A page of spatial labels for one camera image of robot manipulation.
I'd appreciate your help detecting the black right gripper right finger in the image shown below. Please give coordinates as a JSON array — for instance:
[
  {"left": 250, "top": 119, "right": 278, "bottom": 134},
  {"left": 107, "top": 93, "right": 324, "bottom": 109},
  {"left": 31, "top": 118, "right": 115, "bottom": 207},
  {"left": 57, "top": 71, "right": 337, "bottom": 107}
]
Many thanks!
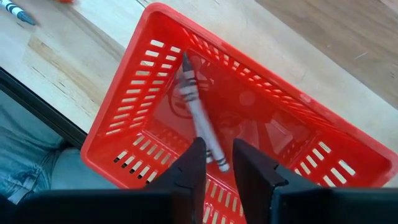
[{"left": 233, "top": 139, "right": 289, "bottom": 224}]

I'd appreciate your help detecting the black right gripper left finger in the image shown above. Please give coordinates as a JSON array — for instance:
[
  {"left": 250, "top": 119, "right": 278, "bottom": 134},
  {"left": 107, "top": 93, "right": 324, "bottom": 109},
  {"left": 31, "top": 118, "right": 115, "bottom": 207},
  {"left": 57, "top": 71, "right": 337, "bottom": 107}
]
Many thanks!
[{"left": 145, "top": 138, "right": 208, "bottom": 224}]

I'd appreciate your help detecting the grey crayon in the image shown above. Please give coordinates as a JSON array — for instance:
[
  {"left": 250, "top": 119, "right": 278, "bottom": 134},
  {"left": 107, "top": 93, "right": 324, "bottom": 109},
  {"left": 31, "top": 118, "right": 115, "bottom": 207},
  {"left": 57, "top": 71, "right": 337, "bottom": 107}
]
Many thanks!
[
  {"left": 177, "top": 51, "right": 231, "bottom": 174},
  {"left": 0, "top": 0, "right": 37, "bottom": 26}
]

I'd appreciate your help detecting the clear plastic bag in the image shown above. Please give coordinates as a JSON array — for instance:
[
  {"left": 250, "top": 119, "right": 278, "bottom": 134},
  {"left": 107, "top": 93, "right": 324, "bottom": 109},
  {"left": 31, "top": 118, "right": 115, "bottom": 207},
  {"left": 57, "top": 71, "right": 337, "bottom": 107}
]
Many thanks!
[{"left": 149, "top": 58, "right": 312, "bottom": 162}]

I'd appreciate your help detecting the red plastic basket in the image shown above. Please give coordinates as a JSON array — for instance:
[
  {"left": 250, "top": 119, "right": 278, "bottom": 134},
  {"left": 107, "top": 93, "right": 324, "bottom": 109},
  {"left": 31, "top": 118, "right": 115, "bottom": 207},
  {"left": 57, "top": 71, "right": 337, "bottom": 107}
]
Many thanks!
[{"left": 80, "top": 2, "right": 398, "bottom": 224}]

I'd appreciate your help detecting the person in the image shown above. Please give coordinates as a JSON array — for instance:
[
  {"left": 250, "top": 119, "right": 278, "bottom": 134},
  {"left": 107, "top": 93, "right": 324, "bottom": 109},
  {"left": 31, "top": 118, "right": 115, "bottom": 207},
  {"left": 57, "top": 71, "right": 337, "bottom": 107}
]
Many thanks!
[{"left": 0, "top": 90, "right": 116, "bottom": 203}]

